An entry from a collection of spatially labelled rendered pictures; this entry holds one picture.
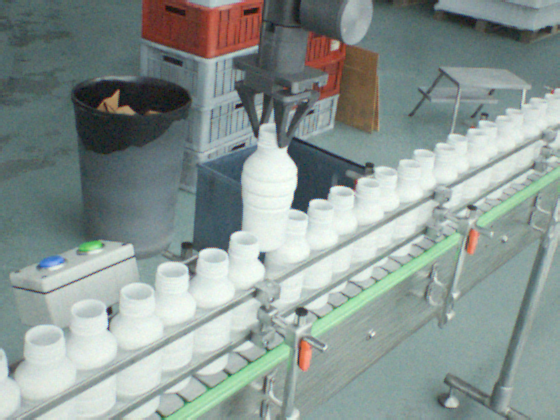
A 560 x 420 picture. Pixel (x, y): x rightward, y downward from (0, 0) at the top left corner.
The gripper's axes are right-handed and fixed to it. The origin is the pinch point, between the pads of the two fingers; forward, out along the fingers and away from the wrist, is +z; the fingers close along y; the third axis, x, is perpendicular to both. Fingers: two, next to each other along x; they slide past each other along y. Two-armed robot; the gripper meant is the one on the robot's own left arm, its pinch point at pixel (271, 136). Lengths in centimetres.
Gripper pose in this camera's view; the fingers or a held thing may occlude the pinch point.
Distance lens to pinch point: 96.0
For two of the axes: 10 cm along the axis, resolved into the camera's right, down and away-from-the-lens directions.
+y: -7.5, -3.8, 5.4
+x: -6.5, 2.9, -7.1
